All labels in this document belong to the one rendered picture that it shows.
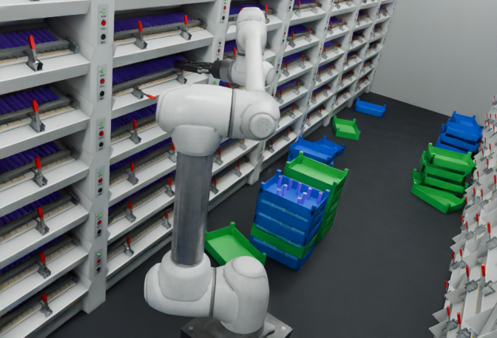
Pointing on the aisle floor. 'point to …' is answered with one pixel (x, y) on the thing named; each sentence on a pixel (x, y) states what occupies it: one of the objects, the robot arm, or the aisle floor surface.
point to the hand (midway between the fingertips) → (182, 64)
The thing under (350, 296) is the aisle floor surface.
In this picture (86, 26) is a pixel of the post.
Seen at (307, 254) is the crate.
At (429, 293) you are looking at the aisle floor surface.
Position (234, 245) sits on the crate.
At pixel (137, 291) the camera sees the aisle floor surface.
